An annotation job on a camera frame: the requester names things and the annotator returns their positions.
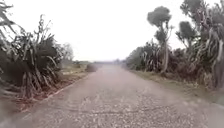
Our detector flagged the row of cabbage trees and flax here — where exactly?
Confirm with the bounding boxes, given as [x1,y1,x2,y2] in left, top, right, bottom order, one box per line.
[125,0,224,90]

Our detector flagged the small dark bush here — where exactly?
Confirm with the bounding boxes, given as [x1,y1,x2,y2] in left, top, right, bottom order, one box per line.
[85,63,98,73]

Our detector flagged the grass verge with dry leaves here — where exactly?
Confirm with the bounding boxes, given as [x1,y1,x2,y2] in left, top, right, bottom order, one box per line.
[0,63,94,113]

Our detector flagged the flax bushes with dry leaves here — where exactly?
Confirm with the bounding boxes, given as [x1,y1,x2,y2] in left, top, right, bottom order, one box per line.
[0,0,75,100]

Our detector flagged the grey gravel path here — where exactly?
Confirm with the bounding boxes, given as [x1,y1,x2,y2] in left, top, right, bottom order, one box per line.
[0,63,224,128]

